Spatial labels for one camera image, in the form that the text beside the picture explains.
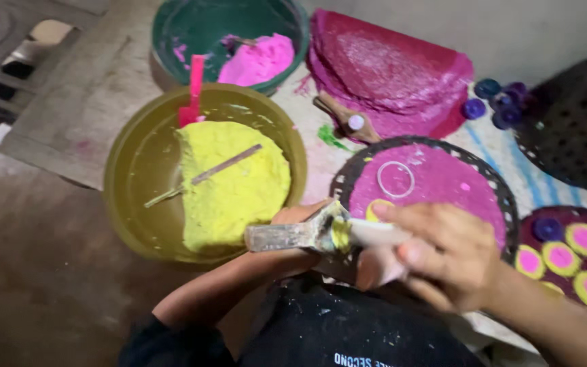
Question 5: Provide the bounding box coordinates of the person's black shirt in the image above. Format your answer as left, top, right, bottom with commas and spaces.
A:
118, 274, 488, 367

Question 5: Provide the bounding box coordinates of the stack of magenta discs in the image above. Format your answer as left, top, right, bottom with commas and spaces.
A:
307, 8, 475, 140

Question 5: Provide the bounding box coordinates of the dark magenta decorated disc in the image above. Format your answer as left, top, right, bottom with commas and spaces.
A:
515, 205, 587, 327

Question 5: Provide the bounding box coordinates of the pink plastic scoop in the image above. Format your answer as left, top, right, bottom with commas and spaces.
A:
177, 54, 207, 128

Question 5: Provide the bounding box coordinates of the white blue striped mat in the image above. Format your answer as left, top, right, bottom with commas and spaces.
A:
272, 65, 586, 210

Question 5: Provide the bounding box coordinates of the dough-smeared small tool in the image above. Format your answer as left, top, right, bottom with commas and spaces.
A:
220, 34, 259, 53

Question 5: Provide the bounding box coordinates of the black perforated round tray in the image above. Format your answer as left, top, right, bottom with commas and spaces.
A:
513, 45, 587, 193

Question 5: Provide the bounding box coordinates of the wooden stamp tool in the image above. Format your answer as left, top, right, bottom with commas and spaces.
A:
312, 91, 382, 145

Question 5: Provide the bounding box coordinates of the grey wooden board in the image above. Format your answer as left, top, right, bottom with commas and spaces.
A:
0, 0, 173, 191

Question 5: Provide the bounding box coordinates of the black round woven tray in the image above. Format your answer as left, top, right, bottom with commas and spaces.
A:
330, 135, 520, 286

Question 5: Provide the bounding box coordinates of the green dough smear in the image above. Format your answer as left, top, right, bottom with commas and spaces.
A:
317, 123, 356, 153

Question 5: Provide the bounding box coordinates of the clear plastic ring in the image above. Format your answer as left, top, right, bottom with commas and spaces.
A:
376, 160, 416, 199

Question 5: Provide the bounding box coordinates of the pink dough lump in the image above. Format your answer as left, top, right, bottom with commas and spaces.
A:
216, 33, 296, 88

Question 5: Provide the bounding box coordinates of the white spatula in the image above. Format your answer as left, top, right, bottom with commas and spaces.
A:
347, 217, 412, 247

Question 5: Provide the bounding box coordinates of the grey metal scraper tool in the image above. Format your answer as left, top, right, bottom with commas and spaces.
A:
245, 201, 351, 255

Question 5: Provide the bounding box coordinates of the green plastic basin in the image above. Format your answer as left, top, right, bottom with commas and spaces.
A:
150, 0, 311, 97

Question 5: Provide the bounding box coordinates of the olive plastic basin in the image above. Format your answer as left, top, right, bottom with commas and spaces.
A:
102, 84, 309, 266

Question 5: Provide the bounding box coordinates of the thin metal stick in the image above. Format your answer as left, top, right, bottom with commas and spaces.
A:
144, 143, 264, 209

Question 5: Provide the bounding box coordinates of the person's right hand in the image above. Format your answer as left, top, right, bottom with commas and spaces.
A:
357, 202, 509, 313

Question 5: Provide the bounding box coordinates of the pink dough disc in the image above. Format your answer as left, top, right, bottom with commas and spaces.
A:
348, 143, 508, 251

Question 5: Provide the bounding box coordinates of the yellow dough lump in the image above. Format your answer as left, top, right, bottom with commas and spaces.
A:
176, 120, 292, 255

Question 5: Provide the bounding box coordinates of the group of yellow pink circles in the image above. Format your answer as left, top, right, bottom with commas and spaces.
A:
515, 222, 587, 326

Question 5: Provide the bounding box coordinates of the yellow dough dab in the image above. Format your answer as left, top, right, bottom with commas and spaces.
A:
364, 198, 396, 224

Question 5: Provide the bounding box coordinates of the person's left hand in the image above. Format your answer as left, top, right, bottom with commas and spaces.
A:
268, 198, 336, 276

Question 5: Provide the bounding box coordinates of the grey metal grate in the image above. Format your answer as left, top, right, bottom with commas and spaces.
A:
0, 0, 111, 129

